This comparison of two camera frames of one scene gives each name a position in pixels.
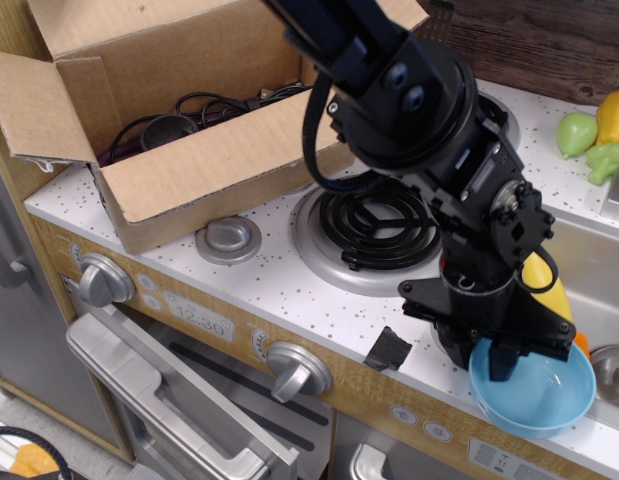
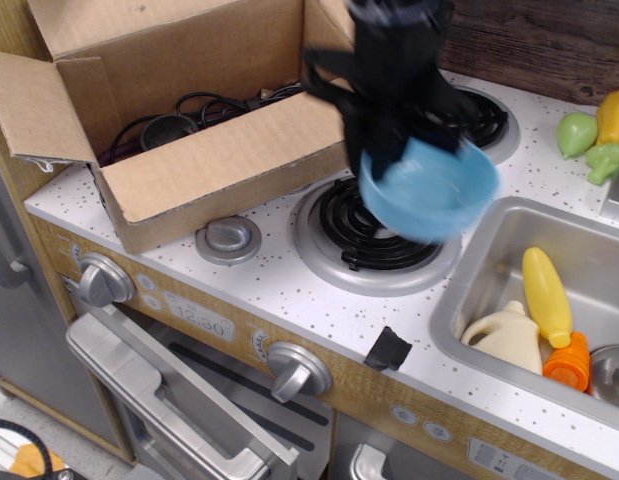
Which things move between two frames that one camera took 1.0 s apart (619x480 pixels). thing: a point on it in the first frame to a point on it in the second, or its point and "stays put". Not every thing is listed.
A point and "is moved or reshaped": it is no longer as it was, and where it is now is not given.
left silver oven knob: (104, 281) stays put
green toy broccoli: (604, 160) stays put
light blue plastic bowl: (546, 394) is moved or reshaped
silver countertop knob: (229, 240) stays put
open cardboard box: (190, 110) stays put
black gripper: (477, 296) to (391, 84)
